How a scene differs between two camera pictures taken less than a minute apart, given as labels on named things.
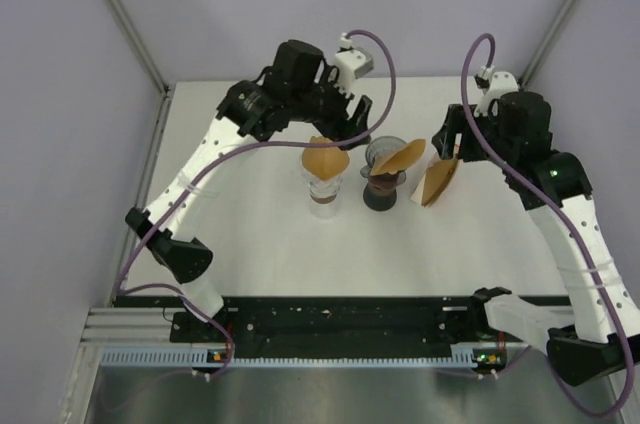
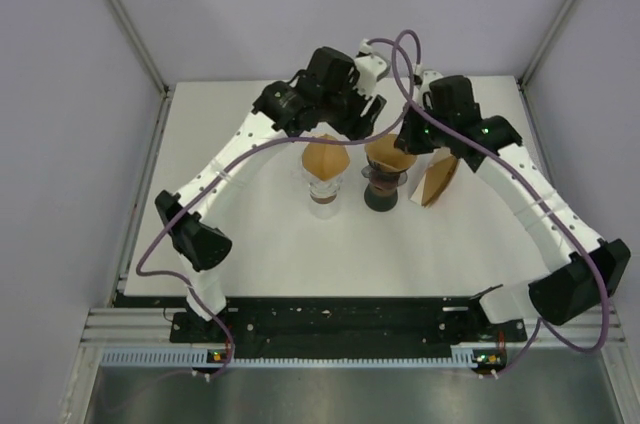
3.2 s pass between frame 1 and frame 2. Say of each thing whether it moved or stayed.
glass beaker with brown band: stayed
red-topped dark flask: stayed
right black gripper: moved
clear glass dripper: stayed
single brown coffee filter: stayed
